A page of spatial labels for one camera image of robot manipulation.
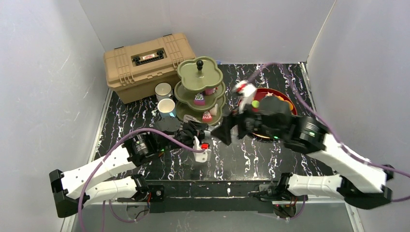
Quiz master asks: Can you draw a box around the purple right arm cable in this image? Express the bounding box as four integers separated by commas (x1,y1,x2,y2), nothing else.
247,62,410,204

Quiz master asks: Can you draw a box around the white sugared cake piece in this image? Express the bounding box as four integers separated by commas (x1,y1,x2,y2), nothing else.
209,104,218,116

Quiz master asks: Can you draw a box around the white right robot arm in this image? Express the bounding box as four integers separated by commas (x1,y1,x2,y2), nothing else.
211,97,394,210

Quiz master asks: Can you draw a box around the white cup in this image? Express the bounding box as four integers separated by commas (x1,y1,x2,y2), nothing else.
155,82,173,102

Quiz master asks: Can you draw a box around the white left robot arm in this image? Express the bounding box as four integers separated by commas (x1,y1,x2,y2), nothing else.
49,116,209,218

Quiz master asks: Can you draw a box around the red layered cake square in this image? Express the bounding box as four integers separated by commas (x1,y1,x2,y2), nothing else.
204,87,217,96

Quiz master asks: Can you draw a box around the red round lacquer tray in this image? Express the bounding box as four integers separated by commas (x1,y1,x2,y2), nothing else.
249,88,298,140

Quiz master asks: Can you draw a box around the purple frosted cake slice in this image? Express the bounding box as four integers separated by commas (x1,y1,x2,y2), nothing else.
193,92,205,106

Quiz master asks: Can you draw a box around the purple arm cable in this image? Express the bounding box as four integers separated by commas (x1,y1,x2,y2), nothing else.
77,128,207,232
247,62,410,204

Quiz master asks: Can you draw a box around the blue mug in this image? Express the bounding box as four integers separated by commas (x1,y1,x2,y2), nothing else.
157,99,176,118

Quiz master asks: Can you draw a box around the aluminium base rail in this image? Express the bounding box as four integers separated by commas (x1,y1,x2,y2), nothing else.
82,174,364,213

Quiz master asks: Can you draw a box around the pink sprinkled cake slice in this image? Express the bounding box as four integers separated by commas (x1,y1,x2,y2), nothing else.
202,111,213,123

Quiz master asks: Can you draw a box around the tan plastic toolbox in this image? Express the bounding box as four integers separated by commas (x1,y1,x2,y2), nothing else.
103,33,196,104

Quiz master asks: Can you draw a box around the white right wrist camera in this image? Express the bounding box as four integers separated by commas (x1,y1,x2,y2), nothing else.
233,80,257,114

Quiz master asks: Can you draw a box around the green three-tier serving stand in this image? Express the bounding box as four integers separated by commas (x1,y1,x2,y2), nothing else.
174,56,226,126

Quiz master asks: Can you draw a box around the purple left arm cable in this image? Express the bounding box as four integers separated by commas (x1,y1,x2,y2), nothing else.
77,128,207,232

